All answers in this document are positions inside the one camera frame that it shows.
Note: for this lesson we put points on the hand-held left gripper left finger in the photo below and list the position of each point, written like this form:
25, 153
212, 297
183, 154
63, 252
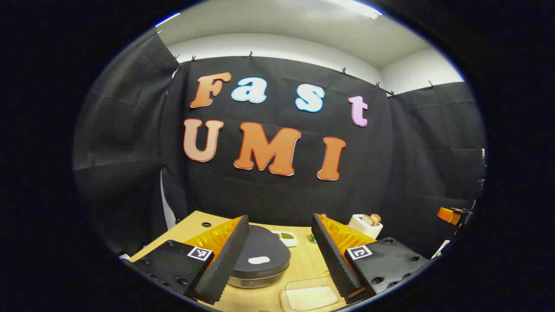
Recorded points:
225, 260

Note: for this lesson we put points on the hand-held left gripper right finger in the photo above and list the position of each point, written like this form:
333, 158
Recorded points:
334, 260

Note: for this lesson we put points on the dark grey rice cooker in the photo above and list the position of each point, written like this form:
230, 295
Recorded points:
260, 242

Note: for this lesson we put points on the clear container of rice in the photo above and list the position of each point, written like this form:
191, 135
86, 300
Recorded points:
310, 298

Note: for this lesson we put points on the white toaster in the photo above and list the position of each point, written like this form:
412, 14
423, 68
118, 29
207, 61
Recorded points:
360, 226

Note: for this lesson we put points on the white divided bean dish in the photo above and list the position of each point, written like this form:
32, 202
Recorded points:
286, 239

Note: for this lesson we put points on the toasted bread slice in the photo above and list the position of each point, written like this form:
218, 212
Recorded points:
376, 217
367, 220

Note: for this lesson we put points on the black backdrop cloth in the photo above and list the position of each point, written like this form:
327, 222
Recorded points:
282, 195

